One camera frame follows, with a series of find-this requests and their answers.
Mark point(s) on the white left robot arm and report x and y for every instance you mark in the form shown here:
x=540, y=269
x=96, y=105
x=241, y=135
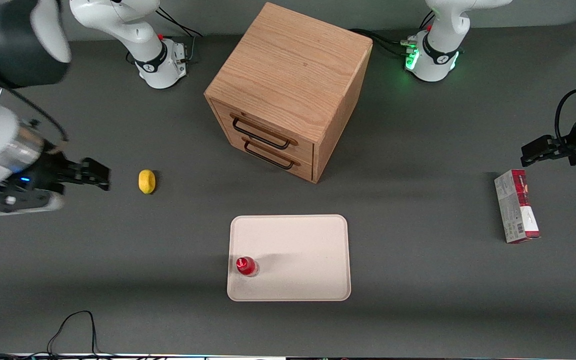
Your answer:
x=435, y=62

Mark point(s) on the red and white carton box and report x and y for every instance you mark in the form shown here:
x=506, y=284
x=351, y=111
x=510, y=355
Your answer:
x=515, y=210

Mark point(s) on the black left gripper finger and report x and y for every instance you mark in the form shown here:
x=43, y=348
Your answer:
x=540, y=144
x=543, y=157

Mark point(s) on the yellow lemon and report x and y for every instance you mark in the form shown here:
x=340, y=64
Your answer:
x=147, y=181

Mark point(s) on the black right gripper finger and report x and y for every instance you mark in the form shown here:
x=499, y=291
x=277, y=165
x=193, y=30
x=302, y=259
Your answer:
x=99, y=183
x=97, y=170

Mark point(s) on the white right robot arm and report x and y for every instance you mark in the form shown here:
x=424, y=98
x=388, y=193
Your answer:
x=18, y=50

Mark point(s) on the cream rectangular tray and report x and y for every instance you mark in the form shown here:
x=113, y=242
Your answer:
x=298, y=250

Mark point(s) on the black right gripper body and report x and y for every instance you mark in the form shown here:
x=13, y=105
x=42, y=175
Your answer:
x=51, y=170

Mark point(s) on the wooden drawer cabinet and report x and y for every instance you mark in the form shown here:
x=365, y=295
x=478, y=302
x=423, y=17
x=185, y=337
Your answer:
x=293, y=65

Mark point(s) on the red coke bottle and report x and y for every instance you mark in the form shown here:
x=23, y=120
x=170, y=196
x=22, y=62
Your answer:
x=245, y=265

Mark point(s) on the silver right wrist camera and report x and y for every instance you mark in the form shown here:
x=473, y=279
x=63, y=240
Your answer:
x=13, y=204

